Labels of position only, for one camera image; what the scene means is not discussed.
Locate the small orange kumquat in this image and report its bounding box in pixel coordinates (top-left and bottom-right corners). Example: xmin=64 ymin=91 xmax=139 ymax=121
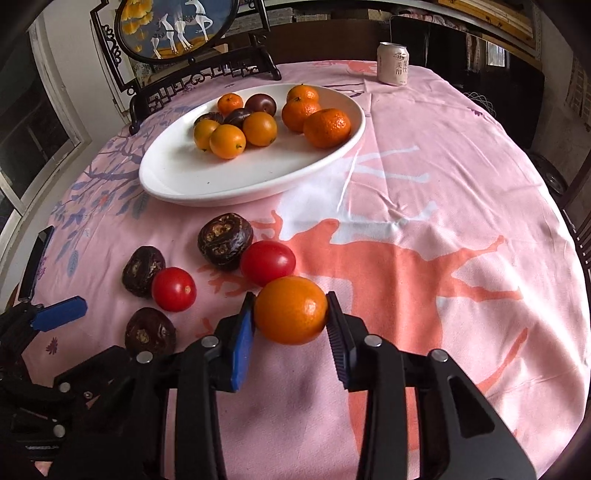
xmin=209 ymin=124 xmax=246 ymax=160

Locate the dark water chestnut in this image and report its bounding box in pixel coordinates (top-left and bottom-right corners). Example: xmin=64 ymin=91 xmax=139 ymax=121
xmin=197 ymin=212 xmax=253 ymax=271
xmin=223 ymin=108 xmax=252 ymax=129
xmin=124 ymin=307 xmax=176 ymax=358
xmin=121 ymin=246 xmax=166 ymax=299
xmin=193 ymin=111 xmax=223 ymax=125

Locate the orange kumquat mid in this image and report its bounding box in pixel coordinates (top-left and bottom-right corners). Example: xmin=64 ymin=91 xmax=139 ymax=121
xmin=242 ymin=112 xmax=277 ymax=147

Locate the dark purple plum tomato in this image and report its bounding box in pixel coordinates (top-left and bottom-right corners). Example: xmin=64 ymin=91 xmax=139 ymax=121
xmin=245 ymin=93 xmax=276 ymax=117

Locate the large mandarin front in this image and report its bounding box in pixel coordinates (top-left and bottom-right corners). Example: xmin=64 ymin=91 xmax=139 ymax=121
xmin=281 ymin=97 xmax=322 ymax=134

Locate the large mandarin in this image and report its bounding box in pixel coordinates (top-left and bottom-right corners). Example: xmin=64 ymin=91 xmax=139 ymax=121
xmin=304 ymin=108 xmax=352 ymax=149
xmin=281 ymin=97 xmax=322 ymax=134

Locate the large mandarin back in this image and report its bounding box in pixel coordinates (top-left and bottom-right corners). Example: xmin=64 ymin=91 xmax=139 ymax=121
xmin=304 ymin=108 xmax=352 ymax=149

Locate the black phone on table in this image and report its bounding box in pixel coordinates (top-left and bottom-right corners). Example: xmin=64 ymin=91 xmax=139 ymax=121
xmin=17 ymin=225 xmax=55 ymax=302

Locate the red cherry tomato centre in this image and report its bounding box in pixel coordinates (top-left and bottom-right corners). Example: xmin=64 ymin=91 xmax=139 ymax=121
xmin=151 ymin=267 xmax=197 ymax=312

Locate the red cherry tomato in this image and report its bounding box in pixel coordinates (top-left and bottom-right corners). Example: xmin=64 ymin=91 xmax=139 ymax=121
xmin=151 ymin=267 xmax=197 ymax=312
xmin=239 ymin=240 xmax=297 ymax=287

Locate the pink printed tablecloth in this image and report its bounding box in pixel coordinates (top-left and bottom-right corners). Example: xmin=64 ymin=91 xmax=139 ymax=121
xmin=24 ymin=61 xmax=590 ymax=473

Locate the red cherry tomato back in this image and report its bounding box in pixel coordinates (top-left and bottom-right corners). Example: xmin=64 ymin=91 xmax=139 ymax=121
xmin=239 ymin=240 xmax=297 ymax=287

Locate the white oval plate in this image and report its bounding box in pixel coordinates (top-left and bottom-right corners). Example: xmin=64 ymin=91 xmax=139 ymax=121
xmin=138 ymin=82 xmax=368 ymax=208

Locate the small mandarin on plate left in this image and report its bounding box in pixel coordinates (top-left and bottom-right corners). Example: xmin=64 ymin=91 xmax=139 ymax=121
xmin=216 ymin=93 xmax=243 ymax=117

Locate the small mandarin on plate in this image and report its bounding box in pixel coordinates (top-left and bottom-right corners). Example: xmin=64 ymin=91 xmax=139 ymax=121
xmin=216 ymin=93 xmax=243 ymax=117
xmin=287 ymin=84 xmax=320 ymax=103

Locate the round painted screen stand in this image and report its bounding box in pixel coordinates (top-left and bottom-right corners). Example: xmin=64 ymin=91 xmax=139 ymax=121
xmin=90 ymin=1 xmax=281 ymax=135

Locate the small mandarin on plate right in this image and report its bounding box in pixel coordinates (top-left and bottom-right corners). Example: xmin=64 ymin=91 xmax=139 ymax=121
xmin=287 ymin=84 xmax=320 ymax=103

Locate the white drink can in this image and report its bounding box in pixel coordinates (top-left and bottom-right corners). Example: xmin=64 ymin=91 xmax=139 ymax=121
xmin=377 ymin=42 xmax=409 ymax=86

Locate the window frame left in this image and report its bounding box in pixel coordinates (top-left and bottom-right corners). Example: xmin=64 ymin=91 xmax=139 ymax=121
xmin=1 ymin=15 xmax=87 ymax=269

